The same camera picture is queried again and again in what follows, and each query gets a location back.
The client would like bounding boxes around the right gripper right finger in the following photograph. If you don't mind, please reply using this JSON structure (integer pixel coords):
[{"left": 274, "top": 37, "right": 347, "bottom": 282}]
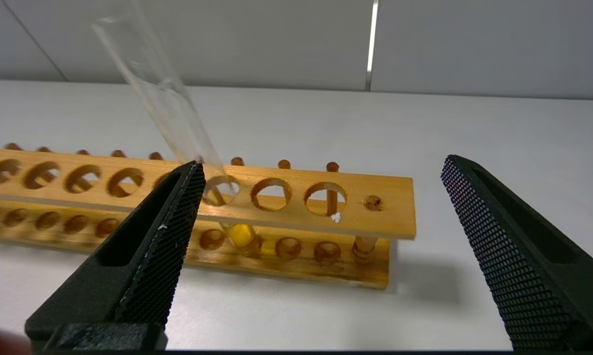
[{"left": 440, "top": 154, "right": 593, "bottom": 352}]

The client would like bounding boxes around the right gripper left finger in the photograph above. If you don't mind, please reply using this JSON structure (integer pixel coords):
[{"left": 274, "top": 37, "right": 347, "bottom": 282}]
[{"left": 24, "top": 160, "right": 207, "bottom": 352}]

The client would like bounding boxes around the yellow pigment glass test tube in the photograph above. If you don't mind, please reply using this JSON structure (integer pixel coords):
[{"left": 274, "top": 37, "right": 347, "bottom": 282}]
[{"left": 91, "top": 0, "right": 258, "bottom": 254}]

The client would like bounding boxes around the wooden test tube rack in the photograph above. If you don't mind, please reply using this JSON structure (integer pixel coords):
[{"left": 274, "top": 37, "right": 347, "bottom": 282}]
[{"left": 0, "top": 140, "right": 418, "bottom": 290}]

